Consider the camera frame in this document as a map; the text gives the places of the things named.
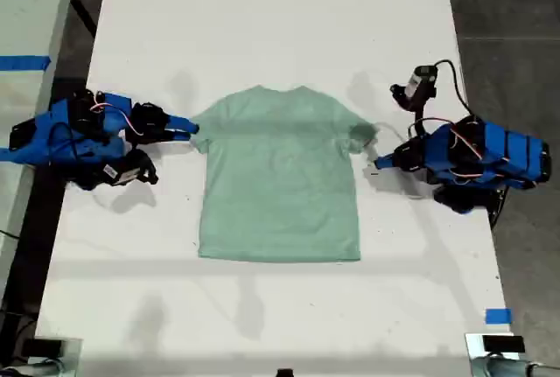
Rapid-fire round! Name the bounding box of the pale green T-shirt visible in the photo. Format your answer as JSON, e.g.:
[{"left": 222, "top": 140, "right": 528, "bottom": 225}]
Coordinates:
[{"left": 191, "top": 84, "right": 380, "bottom": 263}]

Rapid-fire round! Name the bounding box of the black table clamp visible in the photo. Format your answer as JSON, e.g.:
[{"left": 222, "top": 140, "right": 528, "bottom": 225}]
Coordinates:
[{"left": 488, "top": 186, "right": 511, "bottom": 230}]

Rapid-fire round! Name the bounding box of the black table leg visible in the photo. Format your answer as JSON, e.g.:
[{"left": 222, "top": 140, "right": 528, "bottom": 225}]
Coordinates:
[{"left": 72, "top": 0, "right": 98, "bottom": 39}]

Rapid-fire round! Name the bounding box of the long blue tape strip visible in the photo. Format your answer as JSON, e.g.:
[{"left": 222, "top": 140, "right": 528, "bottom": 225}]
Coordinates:
[{"left": 0, "top": 55, "right": 52, "bottom": 72}]

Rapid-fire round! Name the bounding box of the pale side table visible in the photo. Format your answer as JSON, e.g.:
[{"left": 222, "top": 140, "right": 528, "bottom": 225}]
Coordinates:
[{"left": 0, "top": 0, "right": 81, "bottom": 295}]

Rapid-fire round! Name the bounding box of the blue tape square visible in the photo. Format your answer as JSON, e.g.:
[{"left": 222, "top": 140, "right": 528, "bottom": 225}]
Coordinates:
[{"left": 485, "top": 308, "right": 513, "bottom": 325}]

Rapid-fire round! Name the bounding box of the small black box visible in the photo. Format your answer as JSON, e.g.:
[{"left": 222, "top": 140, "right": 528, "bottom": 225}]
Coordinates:
[
  {"left": 21, "top": 339, "right": 66, "bottom": 357},
  {"left": 482, "top": 335, "right": 525, "bottom": 352}
]

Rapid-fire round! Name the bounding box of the black camera stalk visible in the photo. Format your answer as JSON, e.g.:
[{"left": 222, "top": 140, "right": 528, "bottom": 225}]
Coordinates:
[{"left": 409, "top": 101, "right": 438, "bottom": 137}]

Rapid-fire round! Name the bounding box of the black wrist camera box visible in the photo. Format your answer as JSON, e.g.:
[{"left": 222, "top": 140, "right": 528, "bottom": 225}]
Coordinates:
[
  {"left": 390, "top": 65, "right": 438, "bottom": 111},
  {"left": 102, "top": 151, "right": 158, "bottom": 188}
]

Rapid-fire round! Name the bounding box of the black camera cable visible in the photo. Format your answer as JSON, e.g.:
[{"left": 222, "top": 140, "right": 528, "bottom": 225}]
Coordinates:
[{"left": 435, "top": 59, "right": 476, "bottom": 116}]

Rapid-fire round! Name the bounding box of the shiny metal bracket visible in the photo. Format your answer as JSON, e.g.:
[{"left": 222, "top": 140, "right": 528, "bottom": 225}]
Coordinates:
[
  {"left": 25, "top": 337, "right": 83, "bottom": 377},
  {"left": 465, "top": 332, "right": 522, "bottom": 377}
]

